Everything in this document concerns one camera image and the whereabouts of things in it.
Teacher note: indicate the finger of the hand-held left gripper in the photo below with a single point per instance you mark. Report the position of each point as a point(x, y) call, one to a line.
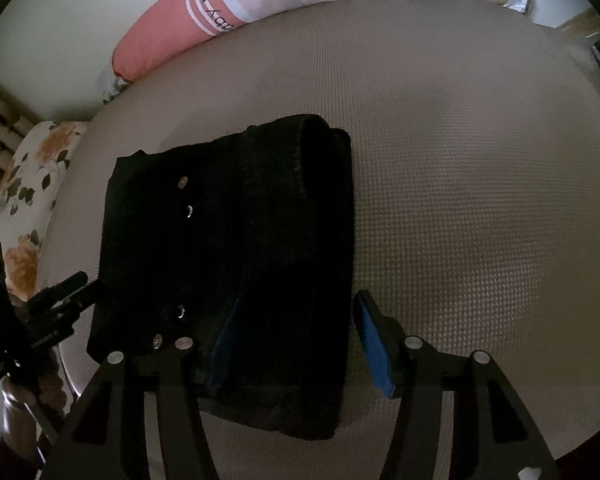
point(82, 300)
point(65, 287)

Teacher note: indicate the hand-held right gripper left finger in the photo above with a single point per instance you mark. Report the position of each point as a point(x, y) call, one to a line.
point(227, 342)

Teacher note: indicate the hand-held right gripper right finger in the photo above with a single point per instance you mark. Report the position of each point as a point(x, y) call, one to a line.
point(372, 342)

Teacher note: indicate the black pants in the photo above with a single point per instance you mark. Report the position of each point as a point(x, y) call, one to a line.
point(280, 260)

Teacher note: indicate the floral pillow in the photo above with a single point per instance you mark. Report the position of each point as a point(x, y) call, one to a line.
point(35, 170)

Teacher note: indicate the beige bed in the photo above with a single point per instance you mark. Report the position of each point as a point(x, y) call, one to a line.
point(480, 185)

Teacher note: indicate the pink plaid bolster pillow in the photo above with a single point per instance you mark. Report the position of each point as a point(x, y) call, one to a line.
point(155, 45)

